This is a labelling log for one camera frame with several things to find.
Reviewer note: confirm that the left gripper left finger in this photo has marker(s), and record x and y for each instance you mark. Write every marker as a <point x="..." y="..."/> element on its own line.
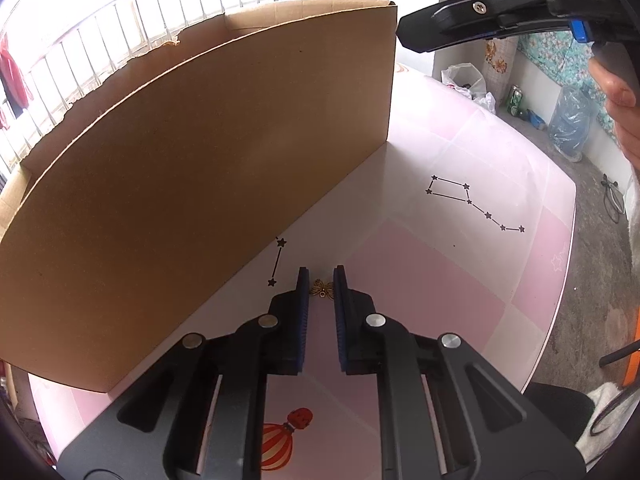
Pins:
<point x="197" y="412"/>

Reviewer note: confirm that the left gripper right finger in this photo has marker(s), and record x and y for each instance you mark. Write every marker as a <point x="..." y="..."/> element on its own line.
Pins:
<point x="445" y="412"/>

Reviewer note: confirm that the small gold earring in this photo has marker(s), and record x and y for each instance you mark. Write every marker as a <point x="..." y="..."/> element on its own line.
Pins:
<point x="322" y="289"/>

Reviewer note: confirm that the person's right hand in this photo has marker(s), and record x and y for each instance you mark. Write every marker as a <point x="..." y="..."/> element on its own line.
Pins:
<point x="621" y="105"/>

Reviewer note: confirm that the blue plastic bag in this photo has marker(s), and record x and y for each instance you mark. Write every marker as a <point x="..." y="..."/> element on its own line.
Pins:
<point x="571" y="121"/>

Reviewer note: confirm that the white plastic bag on floor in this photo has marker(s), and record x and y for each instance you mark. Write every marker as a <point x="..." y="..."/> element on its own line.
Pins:
<point x="467" y="80"/>

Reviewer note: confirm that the brown cardboard box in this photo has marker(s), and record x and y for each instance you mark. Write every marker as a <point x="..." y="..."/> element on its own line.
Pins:
<point x="230" y="135"/>

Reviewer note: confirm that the metal balcony railing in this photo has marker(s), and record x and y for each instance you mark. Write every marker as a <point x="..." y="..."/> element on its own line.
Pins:
<point x="67" y="48"/>

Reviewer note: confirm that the red hanging clothes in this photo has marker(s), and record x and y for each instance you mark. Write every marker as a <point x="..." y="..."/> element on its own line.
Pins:
<point x="13" y="81"/>

